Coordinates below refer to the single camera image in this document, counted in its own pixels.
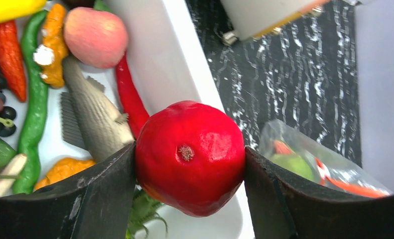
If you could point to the yellow toy banana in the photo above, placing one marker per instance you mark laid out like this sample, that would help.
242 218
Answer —
12 9

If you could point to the red toy apple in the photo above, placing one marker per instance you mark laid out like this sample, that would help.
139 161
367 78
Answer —
190 156

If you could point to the clear zip top bag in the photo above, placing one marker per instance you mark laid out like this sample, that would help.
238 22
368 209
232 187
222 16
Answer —
330 169

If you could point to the white toy mushroom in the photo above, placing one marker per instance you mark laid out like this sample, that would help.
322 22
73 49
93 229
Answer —
11 172

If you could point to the green toy cabbage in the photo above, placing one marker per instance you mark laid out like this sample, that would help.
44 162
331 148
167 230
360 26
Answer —
295 164

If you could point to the orange toy ginger root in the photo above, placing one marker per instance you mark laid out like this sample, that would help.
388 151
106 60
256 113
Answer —
52 50

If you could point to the grey toy fish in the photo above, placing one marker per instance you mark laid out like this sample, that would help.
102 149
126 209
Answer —
89 119

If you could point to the orange toy carrot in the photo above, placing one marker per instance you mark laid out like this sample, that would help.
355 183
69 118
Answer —
11 60

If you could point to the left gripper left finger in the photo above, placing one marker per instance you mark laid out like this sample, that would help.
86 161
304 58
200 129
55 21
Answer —
92 204

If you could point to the red toy chili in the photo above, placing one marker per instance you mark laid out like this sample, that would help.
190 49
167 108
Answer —
129 97

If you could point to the toy peach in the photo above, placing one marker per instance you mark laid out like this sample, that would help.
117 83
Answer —
97 38

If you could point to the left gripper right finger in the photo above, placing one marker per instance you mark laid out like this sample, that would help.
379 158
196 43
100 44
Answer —
284 205

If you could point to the green toy bean pod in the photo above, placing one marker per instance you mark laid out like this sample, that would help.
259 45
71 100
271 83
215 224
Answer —
36 114

